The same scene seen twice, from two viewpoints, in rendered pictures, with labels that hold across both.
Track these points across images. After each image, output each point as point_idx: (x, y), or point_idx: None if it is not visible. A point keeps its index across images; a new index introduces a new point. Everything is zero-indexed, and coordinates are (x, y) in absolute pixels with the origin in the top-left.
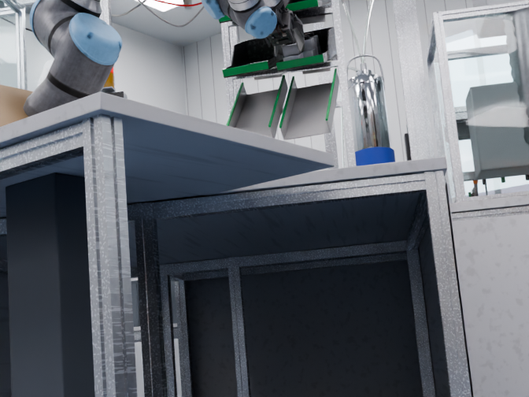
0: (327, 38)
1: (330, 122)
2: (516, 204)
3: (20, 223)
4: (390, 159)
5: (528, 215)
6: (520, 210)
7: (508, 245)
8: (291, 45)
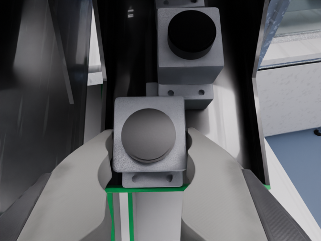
0: (265, 7)
1: None
2: (279, 62)
3: None
4: None
5: (281, 69)
6: (278, 64)
7: (259, 85)
8: (161, 170)
